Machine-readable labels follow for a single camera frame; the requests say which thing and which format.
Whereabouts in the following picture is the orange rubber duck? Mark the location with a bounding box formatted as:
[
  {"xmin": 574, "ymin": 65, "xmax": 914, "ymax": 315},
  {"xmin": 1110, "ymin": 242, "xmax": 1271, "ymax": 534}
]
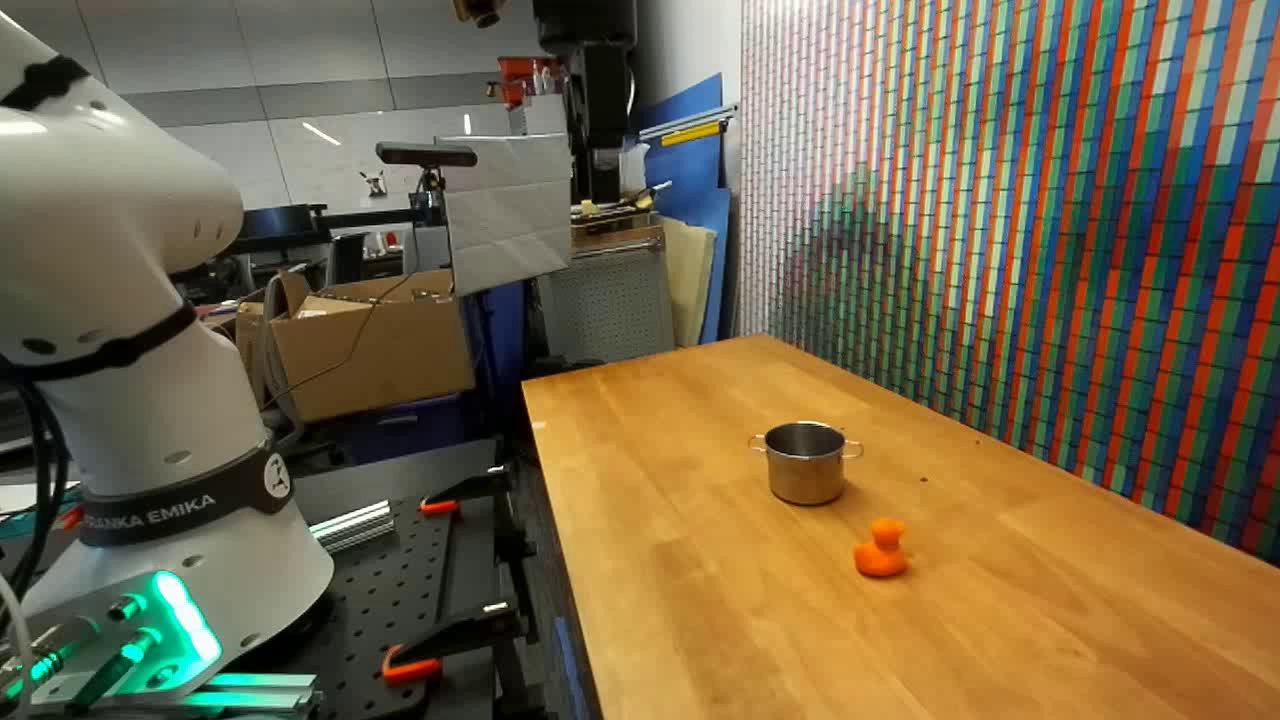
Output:
[{"xmin": 852, "ymin": 516, "xmax": 913, "ymax": 583}]

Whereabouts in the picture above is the small steel pot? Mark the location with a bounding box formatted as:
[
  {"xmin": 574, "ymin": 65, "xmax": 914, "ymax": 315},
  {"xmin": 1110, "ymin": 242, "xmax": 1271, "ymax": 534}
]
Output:
[{"xmin": 753, "ymin": 422, "xmax": 860, "ymax": 514}]

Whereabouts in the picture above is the cluttered background workbench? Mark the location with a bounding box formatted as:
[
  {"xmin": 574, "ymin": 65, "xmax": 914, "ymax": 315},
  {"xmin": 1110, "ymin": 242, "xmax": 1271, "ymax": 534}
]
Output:
[{"xmin": 568, "ymin": 194, "xmax": 666, "ymax": 264}]

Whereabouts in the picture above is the white flat board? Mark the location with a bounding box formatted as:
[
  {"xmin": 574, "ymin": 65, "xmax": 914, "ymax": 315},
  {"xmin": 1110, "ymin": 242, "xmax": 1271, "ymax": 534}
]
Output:
[{"xmin": 439, "ymin": 127, "xmax": 581, "ymax": 301}]

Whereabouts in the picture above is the blue foam board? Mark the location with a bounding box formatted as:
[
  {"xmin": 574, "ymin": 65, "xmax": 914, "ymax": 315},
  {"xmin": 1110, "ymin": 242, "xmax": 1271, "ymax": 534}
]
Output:
[{"xmin": 642, "ymin": 72, "xmax": 743, "ymax": 347}]

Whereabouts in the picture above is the brown cardboard box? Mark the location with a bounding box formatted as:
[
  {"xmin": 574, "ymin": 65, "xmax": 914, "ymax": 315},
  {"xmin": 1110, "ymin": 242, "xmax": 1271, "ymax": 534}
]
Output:
[{"xmin": 231, "ymin": 270, "xmax": 479, "ymax": 427}]

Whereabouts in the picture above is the red object on shelf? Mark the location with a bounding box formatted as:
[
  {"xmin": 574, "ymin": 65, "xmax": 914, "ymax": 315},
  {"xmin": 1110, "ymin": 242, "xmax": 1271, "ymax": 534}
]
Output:
[{"xmin": 497, "ymin": 53, "xmax": 568, "ymax": 112}]

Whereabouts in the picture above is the short aluminium extrusion bar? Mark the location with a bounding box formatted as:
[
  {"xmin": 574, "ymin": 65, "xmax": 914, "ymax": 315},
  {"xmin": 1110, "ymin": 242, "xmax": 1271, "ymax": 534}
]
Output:
[{"xmin": 305, "ymin": 496, "xmax": 400, "ymax": 558}]

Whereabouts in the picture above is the black perforated breadboard plate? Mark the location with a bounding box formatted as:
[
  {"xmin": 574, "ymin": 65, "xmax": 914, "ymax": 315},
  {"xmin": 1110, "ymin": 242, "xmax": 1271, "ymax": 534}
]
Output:
[{"xmin": 251, "ymin": 445, "xmax": 545, "ymax": 720}]

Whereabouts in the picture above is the orange-handled black clamp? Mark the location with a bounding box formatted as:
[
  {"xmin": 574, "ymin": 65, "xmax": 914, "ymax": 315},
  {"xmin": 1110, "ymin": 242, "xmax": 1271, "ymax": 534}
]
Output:
[
  {"xmin": 374, "ymin": 595, "xmax": 525, "ymax": 692},
  {"xmin": 416, "ymin": 464, "xmax": 520, "ymax": 523}
]

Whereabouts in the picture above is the black stereo camera bar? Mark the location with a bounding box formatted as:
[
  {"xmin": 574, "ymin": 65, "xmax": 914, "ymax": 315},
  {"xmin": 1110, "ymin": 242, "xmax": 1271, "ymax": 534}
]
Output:
[{"xmin": 373, "ymin": 140, "xmax": 479, "ymax": 171}]

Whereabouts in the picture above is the green-lit aluminium base rail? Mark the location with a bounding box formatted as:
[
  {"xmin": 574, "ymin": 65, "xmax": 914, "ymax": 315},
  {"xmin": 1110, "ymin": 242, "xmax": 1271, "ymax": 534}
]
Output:
[{"xmin": 166, "ymin": 669, "xmax": 324, "ymax": 720}]

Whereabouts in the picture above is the black cable at arm base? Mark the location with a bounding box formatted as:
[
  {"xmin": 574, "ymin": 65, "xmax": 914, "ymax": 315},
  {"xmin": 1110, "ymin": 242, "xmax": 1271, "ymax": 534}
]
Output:
[{"xmin": 0, "ymin": 376, "xmax": 70, "ymax": 612}]

